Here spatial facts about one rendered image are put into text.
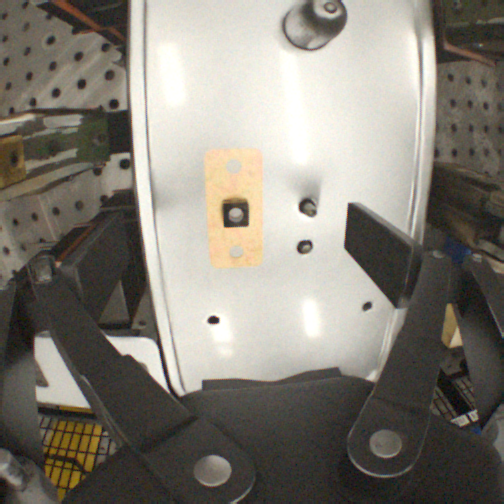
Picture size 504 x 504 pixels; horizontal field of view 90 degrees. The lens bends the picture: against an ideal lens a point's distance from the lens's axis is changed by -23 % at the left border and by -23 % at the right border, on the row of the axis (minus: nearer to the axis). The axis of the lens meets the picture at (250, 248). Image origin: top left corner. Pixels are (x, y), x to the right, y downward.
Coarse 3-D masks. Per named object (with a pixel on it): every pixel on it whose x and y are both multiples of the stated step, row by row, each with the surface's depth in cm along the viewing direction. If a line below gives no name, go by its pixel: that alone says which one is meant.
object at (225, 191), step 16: (208, 160) 20; (224, 160) 20; (240, 160) 20; (256, 160) 21; (208, 176) 21; (224, 176) 21; (240, 176) 21; (256, 176) 21; (208, 192) 21; (224, 192) 21; (240, 192) 21; (256, 192) 21; (208, 208) 21; (224, 208) 21; (240, 208) 21; (256, 208) 22; (208, 224) 22; (224, 224) 21; (240, 224) 21; (256, 224) 22; (224, 240) 22; (240, 240) 23; (256, 240) 23; (224, 256) 23; (240, 256) 23; (256, 256) 23
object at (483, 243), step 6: (486, 204) 19; (492, 204) 18; (486, 210) 19; (492, 210) 18; (498, 210) 18; (498, 216) 18; (480, 240) 20; (486, 240) 19; (492, 240) 19; (480, 246) 20; (486, 246) 19; (492, 246) 19; (498, 246) 18; (492, 252) 19; (498, 252) 18
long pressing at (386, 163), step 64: (128, 0) 16; (192, 0) 16; (256, 0) 16; (384, 0) 17; (128, 64) 18; (192, 64) 18; (256, 64) 18; (320, 64) 19; (384, 64) 19; (192, 128) 20; (256, 128) 20; (320, 128) 20; (384, 128) 21; (192, 192) 21; (320, 192) 22; (384, 192) 23; (192, 256) 23; (320, 256) 24; (192, 320) 25; (256, 320) 26; (320, 320) 26; (384, 320) 27; (192, 384) 28
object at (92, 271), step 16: (112, 224) 15; (96, 240) 13; (112, 240) 15; (80, 256) 12; (96, 256) 13; (112, 256) 15; (128, 256) 18; (64, 272) 11; (80, 272) 11; (96, 272) 13; (112, 272) 15; (80, 288) 11; (96, 288) 13; (112, 288) 15; (96, 304) 13; (96, 320) 12
